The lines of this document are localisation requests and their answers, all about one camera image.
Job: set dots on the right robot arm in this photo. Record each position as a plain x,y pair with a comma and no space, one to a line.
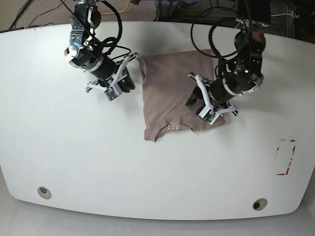
87,52

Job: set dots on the red tape rectangle marking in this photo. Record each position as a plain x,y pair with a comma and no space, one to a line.
284,156

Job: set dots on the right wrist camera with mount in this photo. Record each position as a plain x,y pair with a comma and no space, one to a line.
107,71

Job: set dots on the table cable grommet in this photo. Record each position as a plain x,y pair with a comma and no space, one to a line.
44,193
260,204

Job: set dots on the mauve t-shirt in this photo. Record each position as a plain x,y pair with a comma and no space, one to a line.
166,88

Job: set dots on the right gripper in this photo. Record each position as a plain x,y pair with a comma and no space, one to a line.
124,84

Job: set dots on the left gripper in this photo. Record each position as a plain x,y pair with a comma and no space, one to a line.
197,97

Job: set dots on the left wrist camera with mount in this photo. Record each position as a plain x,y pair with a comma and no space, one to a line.
213,108

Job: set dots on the left table cable grommet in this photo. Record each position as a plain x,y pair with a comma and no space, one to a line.
44,193

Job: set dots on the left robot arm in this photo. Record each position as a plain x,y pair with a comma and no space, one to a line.
240,71

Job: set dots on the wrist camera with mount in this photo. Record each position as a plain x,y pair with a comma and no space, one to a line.
213,108
107,71

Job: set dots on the right table cable grommet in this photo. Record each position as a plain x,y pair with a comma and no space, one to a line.
260,204

